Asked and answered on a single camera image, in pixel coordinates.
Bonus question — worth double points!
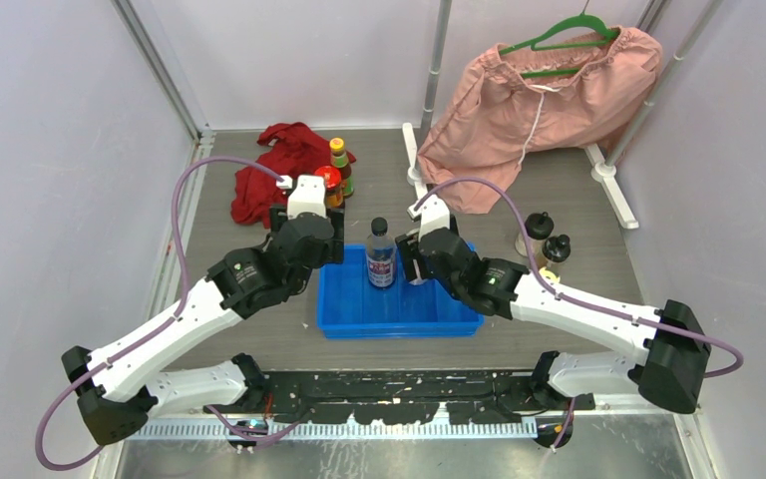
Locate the silver lid grain jar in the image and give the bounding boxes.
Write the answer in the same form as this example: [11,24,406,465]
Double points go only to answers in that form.
[404,259,427,285]

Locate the clear bottle black cap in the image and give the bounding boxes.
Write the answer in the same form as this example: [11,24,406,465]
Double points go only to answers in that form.
[365,217,397,289]

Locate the blue plastic divided bin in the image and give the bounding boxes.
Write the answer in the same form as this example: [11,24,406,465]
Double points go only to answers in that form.
[316,244,484,339]

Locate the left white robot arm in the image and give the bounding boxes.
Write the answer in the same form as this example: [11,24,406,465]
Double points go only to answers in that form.
[62,208,344,446]

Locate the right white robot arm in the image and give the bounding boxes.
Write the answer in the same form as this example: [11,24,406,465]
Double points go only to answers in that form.
[395,229,711,414]

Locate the red lid chili jar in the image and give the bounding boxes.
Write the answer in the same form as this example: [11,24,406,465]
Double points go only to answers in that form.
[314,166,344,209]

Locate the yellow cap sauce bottle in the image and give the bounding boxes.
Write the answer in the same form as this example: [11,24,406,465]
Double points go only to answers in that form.
[329,138,354,198]

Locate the red cloth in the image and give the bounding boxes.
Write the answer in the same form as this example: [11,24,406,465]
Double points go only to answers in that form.
[230,123,332,229]

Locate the black cap shaker bottle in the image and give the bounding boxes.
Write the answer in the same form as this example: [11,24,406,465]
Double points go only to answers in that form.
[515,212,555,256]

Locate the yellow lid grain jar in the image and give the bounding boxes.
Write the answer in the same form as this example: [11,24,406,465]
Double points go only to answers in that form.
[539,267,561,284]

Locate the small black cap shaker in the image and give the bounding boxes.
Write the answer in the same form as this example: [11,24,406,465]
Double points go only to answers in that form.
[536,234,572,275]

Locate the pink shorts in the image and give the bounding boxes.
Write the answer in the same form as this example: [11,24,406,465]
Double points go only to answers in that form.
[417,26,663,214]

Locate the green clothes hanger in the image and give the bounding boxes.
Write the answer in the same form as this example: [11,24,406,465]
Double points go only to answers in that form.
[498,0,620,80]

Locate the white clothes rack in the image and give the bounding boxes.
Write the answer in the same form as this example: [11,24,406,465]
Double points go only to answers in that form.
[405,1,718,230]

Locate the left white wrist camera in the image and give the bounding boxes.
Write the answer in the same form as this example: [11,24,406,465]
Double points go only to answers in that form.
[276,175,327,220]

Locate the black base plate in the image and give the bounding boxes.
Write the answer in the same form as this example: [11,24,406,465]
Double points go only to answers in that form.
[217,369,568,425]

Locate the white slotted cable duct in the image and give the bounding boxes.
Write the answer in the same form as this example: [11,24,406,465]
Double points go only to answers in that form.
[131,415,538,441]

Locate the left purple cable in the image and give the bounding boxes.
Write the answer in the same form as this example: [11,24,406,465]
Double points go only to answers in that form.
[34,156,292,472]

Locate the purple cable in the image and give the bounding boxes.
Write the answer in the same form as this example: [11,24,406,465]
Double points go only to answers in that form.
[34,156,292,472]
[410,176,745,379]

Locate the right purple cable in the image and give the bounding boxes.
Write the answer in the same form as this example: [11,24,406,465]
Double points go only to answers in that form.
[410,176,745,379]

